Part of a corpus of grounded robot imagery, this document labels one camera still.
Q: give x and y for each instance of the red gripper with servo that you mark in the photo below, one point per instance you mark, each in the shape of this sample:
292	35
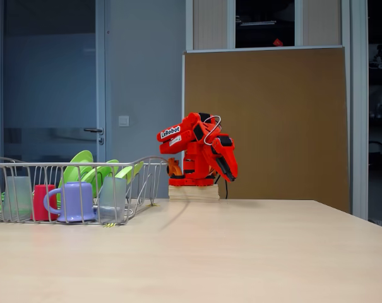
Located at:
225	155

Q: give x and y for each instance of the green plastic plate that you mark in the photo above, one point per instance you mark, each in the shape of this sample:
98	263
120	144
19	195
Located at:
80	158
127	173
103	170

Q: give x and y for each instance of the translucent grey plastic cup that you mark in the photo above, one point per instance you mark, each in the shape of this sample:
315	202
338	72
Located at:
18	195
113	195

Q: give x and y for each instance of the purple plastic mug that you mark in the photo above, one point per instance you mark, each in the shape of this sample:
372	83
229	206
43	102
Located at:
78	202

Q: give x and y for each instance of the red plastic cup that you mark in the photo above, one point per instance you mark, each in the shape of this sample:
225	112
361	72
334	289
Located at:
40	202

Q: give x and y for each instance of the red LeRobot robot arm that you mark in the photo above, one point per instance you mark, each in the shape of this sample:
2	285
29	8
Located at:
194	148

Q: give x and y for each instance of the wooden base block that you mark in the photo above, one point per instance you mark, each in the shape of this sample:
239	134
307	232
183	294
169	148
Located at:
194	192

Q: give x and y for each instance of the orange table clamp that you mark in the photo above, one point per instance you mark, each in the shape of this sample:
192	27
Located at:
174	167

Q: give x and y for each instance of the brown pin board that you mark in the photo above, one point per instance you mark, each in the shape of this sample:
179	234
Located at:
288	126

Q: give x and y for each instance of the yellow green twist tie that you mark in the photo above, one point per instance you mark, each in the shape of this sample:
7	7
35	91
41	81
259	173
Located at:
153	205

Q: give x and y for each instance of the yellow black striped tape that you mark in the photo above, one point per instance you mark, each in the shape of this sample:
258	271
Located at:
110	224

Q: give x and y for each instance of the small red object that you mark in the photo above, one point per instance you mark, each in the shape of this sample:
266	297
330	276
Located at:
277	41

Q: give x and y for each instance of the dark kettle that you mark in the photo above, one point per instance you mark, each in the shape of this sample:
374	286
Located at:
377	156

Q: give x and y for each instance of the dark open shelf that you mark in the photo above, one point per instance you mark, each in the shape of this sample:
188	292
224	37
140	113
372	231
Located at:
380	79

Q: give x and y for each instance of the small flexible tripod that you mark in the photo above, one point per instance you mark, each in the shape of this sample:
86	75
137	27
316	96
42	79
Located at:
380	58

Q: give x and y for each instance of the grey glass door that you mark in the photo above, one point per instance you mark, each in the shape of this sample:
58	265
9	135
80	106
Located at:
51	79

